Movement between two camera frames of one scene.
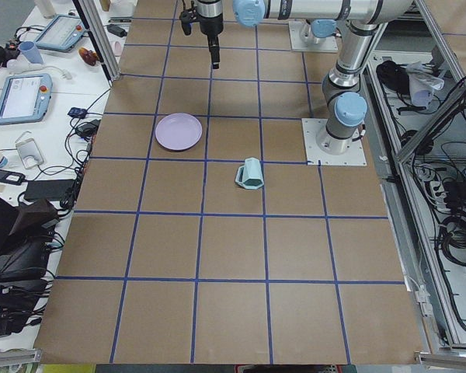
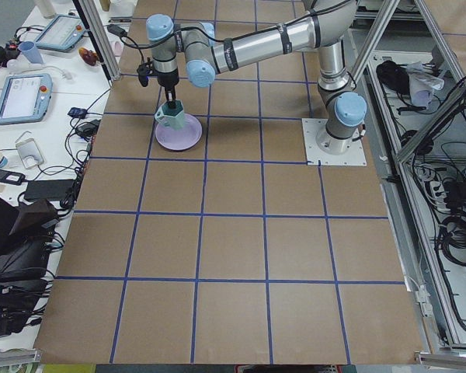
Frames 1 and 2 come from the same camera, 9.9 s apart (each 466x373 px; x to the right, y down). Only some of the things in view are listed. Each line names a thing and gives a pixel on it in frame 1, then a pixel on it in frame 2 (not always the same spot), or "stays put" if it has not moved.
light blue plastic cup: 31,51 stays put
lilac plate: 179,131 stays put
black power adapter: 116,29 stays put
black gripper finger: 213,47 to 170,94
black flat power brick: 49,189 stays put
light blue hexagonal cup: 249,176 to 172,117
